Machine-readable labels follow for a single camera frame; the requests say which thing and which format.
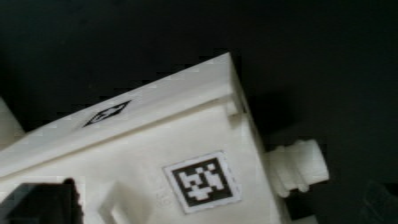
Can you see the white cabinet body box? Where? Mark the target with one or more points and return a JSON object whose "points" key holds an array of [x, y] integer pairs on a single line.
{"points": [[160, 151]]}

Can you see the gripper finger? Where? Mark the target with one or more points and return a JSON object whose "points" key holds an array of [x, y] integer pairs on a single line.
{"points": [[41, 203]]}

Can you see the white U-shaped fence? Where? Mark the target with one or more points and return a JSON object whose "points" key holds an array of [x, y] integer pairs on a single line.
{"points": [[11, 130]]}

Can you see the white cabinet door with knob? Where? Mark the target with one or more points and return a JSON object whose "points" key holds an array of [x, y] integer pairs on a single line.
{"points": [[297, 167]]}

